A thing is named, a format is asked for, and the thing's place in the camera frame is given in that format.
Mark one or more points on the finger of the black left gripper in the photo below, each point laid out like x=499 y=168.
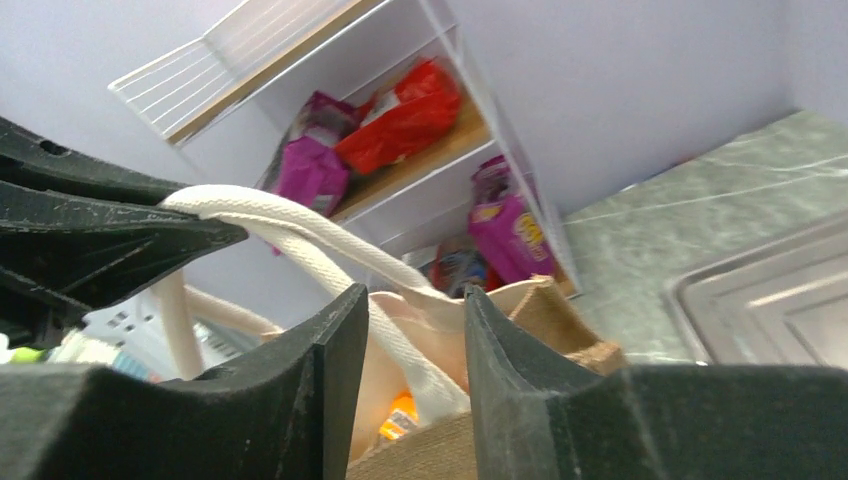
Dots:
x=32 y=161
x=64 y=255

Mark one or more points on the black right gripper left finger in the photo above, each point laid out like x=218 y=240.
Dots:
x=284 y=410

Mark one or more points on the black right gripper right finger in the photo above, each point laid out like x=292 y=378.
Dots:
x=667 y=421

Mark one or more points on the orange snack bag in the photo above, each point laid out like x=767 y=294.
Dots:
x=402 y=418

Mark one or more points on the burlap grocery bag pink print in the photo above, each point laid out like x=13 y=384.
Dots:
x=416 y=342

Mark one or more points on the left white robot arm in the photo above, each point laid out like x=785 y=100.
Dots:
x=134 y=326

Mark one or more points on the purple snack bag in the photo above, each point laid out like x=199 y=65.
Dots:
x=306 y=168
x=503 y=227

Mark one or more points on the small red snack bag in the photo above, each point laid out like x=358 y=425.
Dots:
x=403 y=120

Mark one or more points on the colourful snack pack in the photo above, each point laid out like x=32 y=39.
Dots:
x=458 y=263

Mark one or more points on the silver metal tray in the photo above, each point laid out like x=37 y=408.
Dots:
x=783 y=301

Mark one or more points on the white wire shelf rack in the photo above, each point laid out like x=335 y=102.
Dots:
x=241 y=84

